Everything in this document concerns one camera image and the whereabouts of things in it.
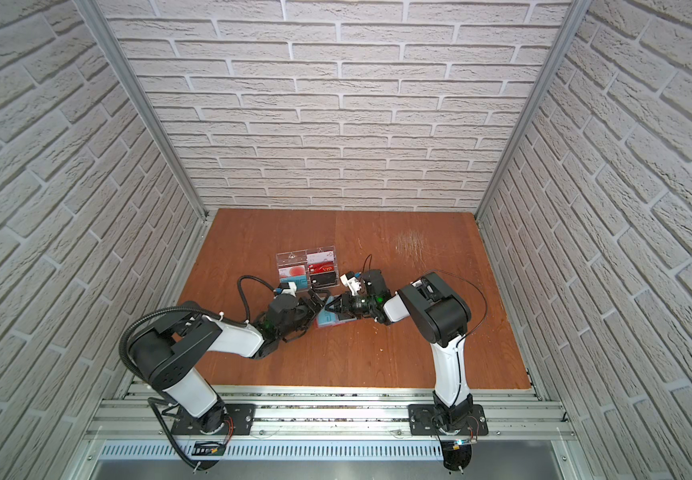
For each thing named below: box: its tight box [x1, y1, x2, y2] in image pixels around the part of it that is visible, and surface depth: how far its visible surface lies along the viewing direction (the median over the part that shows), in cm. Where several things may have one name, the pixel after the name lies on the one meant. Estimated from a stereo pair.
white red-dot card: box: [278, 265, 305, 278], surface depth 97 cm
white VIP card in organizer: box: [306, 251, 335, 264], surface depth 99 cm
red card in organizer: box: [308, 261, 335, 274], surface depth 99 cm
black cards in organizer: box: [310, 271, 337, 288], surface depth 99 cm
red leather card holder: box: [315, 295, 357, 329], surface depth 91 cm
